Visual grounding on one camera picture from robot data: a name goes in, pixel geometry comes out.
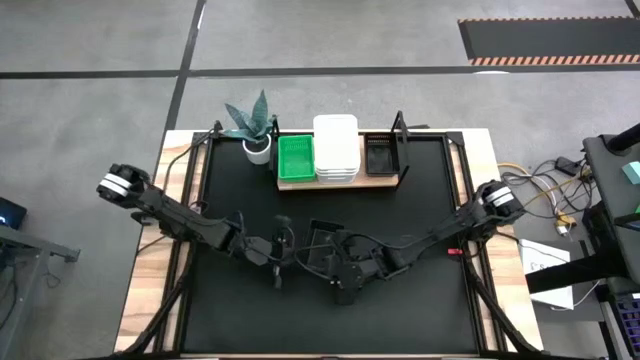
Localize grey metal desk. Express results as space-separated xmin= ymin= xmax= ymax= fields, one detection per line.
xmin=0 ymin=223 xmax=82 ymax=360

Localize black slotted plastic basket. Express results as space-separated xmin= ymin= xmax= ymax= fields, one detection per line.
xmin=363 ymin=131 xmax=402 ymax=178
xmin=303 ymin=218 xmax=347 ymax=274

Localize backlit keyboard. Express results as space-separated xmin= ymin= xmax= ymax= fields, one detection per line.
xmin=613 ymin=294 xmax=640 ymax=360

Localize dark grey side desk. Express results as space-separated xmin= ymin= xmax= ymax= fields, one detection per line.
xmin=581 ymin=122 xmax=640 ymax=286

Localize black metal shelf bracket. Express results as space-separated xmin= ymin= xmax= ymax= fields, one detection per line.
xmin=269 ymin=113 xmax=281 ymax=176
xmin=391 ymin=109 xmax=412 ymax=190

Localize green slotted plastic basket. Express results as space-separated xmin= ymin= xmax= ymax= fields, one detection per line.
xmin=276 ymin=133 xmax=318 ymax=183

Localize black hazard-striped floor mat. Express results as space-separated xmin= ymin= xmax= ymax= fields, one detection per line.
xmin=457 ymin=16 xmax=640 ymax=67

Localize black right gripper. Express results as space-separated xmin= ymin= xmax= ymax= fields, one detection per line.
xmin=329 ymin=258 xmax=368 ymax=308

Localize green snake plant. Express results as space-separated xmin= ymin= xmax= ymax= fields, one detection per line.
xmin=222 ymin=88 xmax=277 ymax=144

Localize black power adapter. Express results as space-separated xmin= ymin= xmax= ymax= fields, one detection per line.
xmin=554 ymin=156 xmax=582 ymax=177

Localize white paper box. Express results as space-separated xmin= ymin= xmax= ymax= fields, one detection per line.
xmin=518 ymin=237 xmax=576 ymax=312

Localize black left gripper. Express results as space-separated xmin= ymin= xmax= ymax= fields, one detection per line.
xmin=270 ymin=228 xmax=298 ymax=292

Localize yellow cable connector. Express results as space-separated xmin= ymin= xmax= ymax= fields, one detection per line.
xmin=553 ymin=210 xmax=577 ymax=237

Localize black table mat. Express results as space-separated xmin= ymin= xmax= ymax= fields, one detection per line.
xmin=180 ymin=133 xmax=480 ymax=354

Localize small teal object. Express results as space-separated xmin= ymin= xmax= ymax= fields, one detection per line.
xmin=621 ymin=160 xmax=640 ymax=187

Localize wooden shelf board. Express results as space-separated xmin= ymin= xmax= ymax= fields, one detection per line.
xmin=276 ymin=130 xmax=402 ymax=192

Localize white plant pot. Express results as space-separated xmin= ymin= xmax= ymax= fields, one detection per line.
xmin=241 ymin=133 xmax=274 ymax=166

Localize black metal rig frame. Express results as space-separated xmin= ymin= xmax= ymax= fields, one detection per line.
xmin=107 ymin=119 xmax=546 ymax=360

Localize black electronic device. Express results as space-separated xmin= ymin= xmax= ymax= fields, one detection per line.
xmin=0 ymin=195 xmax=29 ymax=231

